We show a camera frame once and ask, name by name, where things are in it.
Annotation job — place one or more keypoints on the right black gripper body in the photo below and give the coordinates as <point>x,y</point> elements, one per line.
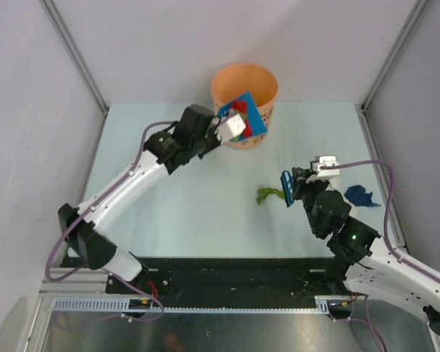
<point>308,192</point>

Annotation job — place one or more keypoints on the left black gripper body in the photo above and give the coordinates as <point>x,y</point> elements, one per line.
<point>204,144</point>

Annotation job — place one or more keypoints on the blue hand brush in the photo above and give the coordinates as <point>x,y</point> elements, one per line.
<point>288,183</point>

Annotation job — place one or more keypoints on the green paper scrap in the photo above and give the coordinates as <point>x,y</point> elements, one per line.
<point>264,192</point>

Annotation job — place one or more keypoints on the red paper scrap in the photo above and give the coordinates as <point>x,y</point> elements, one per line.
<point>240,107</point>

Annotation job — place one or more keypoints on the blue plastic dustpan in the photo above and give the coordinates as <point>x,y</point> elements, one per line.
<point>254,122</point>

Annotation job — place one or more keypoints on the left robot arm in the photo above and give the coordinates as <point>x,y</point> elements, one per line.
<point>86,226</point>

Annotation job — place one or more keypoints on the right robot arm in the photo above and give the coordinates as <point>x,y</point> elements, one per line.
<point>364,260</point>

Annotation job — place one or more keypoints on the white paper scrap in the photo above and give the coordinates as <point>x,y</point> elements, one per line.
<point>336,184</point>

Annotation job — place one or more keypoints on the dark blue paper scrap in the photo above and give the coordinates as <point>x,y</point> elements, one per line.
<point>358,196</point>

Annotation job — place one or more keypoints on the orange plastic bucket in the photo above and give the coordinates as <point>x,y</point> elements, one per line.
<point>233,81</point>

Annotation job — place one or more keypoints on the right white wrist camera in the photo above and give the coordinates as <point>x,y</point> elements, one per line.
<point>326,166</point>

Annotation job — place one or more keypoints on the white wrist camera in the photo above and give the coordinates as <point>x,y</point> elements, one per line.
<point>229,129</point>
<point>326,166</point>

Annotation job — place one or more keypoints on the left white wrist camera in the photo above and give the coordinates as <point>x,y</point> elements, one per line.
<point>229,129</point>

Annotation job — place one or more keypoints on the white cable duct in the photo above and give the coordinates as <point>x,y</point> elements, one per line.
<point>127,305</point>

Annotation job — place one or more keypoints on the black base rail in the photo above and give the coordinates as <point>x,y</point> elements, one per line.
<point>244,283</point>

